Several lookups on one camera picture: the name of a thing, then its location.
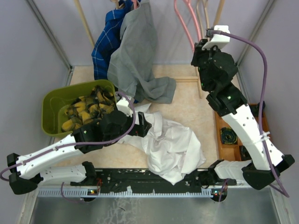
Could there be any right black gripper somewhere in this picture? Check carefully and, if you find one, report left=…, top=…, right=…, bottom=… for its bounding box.
left=190, top=39, right=221, bottom=91

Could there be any white shirt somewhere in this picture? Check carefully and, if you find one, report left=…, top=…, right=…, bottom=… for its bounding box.
left=119, top=104, right=206, bottom=185

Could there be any yellow plaid flannel shirt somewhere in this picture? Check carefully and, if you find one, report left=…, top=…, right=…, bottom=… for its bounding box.
left=61, top=85, right=116, bottom=132

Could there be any light wooden hanger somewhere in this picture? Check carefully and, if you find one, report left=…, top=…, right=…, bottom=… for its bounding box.
left=196, top=0, right=209, bottom=32

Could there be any pink plastic hanger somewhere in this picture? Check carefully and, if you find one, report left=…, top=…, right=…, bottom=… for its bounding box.
left=174, top=0, right=201, bottom=53

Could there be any grey shirt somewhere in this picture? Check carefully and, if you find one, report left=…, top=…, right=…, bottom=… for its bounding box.
left=107, top=0, right=176, bottom=104

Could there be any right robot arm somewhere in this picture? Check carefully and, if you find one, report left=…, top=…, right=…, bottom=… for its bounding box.
left=191, top=39, right=295, bottom=190

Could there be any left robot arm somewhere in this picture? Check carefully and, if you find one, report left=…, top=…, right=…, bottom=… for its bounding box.
left=7, top=110, right=152, bottom=195

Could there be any blue plaid hanging shirt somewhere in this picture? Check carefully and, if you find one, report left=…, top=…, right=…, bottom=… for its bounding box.
left=91, top=0, right=133, bottom=80

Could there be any wooden clothes rack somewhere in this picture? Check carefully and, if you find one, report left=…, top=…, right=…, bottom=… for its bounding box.
left=73, top=0, right=227, bottom=98

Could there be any dark rolled cloth in tray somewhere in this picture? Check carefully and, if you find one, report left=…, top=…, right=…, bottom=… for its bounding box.
left=256, top=101, right=266, bottom=117

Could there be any olive green plastic basket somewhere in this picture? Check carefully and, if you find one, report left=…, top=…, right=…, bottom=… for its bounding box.
left=41, top=79, right=115, bottom=139

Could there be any wooden compartment tray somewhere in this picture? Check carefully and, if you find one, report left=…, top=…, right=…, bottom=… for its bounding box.
left=214, top=102, right=271, bottom=167

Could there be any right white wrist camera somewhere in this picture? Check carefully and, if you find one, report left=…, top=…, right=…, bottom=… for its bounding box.
left=202, top=25, right=230, bottom=50

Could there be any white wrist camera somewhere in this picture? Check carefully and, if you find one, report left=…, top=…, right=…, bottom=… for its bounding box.
left=116, top=97, right=133, bottom=117
left=202, top=25, right=230, bottom=50

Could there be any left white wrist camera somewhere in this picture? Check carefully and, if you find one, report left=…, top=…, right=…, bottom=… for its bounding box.
left=116, top=97, right=133, bottom=117

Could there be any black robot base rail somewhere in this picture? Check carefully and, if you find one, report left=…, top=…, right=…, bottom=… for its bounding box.
left=37, top=167, right=236, bottom=203

